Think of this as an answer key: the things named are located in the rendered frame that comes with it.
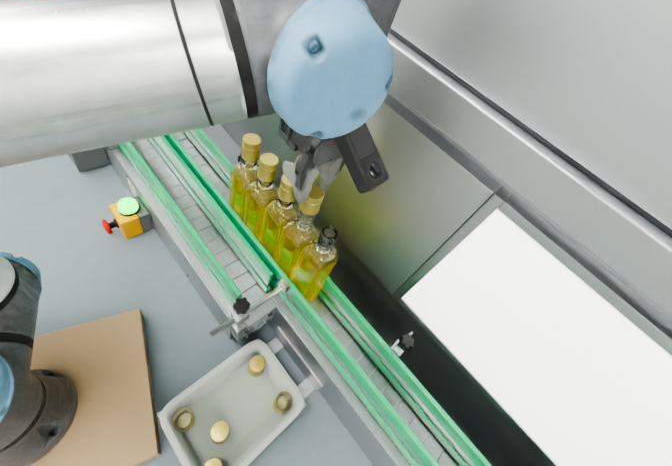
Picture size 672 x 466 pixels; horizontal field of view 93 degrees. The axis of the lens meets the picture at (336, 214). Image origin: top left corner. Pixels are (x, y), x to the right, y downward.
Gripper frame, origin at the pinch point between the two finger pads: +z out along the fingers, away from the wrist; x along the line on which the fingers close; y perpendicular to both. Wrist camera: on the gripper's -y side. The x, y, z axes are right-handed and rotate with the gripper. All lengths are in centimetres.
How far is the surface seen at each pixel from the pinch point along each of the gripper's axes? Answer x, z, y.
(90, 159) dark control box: 20, 39, 63
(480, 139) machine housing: -12.8, -18.5, -13.7
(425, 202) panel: -11.9, -5.1, -13.2
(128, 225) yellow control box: 21, 37, 35
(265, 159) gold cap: 1.2, 1.5, 11.7
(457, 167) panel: -11.9, -13.7, -13.7
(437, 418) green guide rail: -3.3, 23.5, -41.5
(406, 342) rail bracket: -5.0, 16.7, -27.9
